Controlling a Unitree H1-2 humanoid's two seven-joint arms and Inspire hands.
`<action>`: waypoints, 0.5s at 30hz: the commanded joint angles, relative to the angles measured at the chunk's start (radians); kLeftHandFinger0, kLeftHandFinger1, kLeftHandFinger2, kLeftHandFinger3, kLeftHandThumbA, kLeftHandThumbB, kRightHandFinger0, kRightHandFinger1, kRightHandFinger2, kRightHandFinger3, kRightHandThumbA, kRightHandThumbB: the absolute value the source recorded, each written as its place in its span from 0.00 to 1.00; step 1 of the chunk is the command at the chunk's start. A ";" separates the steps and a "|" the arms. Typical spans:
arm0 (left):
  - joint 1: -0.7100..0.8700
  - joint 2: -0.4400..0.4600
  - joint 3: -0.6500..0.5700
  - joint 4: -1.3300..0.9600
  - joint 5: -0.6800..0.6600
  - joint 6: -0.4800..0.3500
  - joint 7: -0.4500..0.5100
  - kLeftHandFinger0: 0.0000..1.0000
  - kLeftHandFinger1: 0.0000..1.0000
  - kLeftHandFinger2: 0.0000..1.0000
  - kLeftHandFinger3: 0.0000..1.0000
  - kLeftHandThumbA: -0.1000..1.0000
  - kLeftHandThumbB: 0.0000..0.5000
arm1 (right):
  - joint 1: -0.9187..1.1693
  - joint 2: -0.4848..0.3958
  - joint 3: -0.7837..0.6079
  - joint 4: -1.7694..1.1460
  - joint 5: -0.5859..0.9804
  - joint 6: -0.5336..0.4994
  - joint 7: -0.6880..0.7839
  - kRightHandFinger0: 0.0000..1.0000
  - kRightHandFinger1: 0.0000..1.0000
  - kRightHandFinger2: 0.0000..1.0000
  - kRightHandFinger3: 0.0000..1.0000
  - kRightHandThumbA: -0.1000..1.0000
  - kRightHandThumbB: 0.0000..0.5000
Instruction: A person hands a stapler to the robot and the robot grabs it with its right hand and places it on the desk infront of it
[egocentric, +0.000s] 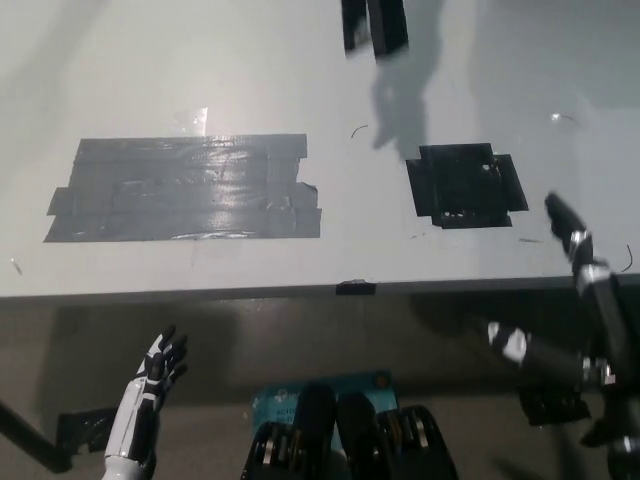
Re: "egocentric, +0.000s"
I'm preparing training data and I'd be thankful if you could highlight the small black tape strip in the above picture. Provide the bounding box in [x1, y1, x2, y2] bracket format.
[335, 280, 377, 297]

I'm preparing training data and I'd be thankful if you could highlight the grey duct tape patch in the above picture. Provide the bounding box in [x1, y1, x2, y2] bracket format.
[42, 132, 323, 245]

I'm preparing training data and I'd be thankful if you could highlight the crumpled black floor tape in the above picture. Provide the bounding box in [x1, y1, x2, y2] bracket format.
[518, 383, 592, 427]
[56, 406, 122, 454]

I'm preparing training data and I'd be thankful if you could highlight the black tape patch square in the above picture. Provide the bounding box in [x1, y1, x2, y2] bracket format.
[405, 143, 530, 230]

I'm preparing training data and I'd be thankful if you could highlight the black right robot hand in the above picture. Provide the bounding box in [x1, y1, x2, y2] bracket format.
[486, 191, 640, 480]

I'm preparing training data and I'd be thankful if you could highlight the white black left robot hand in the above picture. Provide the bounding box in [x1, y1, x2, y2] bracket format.
[103, 323, 190, 460]

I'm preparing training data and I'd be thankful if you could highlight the black table leg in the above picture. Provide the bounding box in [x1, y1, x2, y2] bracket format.
[0, 398, 72, 475]

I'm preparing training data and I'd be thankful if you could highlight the clear tape piece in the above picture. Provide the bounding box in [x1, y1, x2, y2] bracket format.
[172, 106, 210, 136]

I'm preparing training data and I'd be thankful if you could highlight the black stapler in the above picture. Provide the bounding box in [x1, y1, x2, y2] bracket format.
[341, 0, 412, 65]

